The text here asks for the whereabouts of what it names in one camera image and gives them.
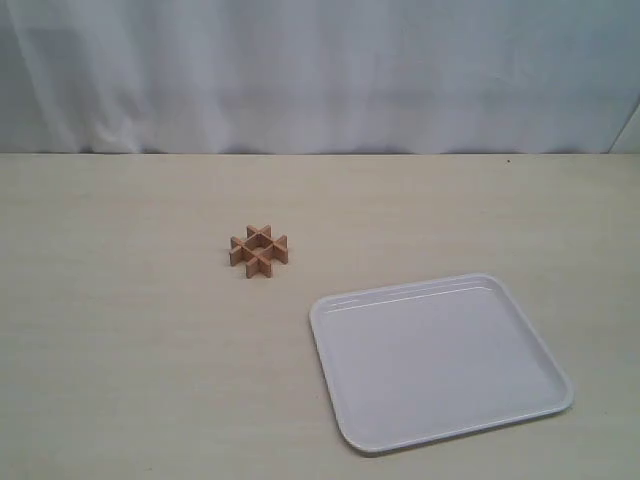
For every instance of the white plastic tray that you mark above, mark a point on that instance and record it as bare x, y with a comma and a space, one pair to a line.
416, 363

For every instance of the white backdrop curtain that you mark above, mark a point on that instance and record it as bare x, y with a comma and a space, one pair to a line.
320, 76

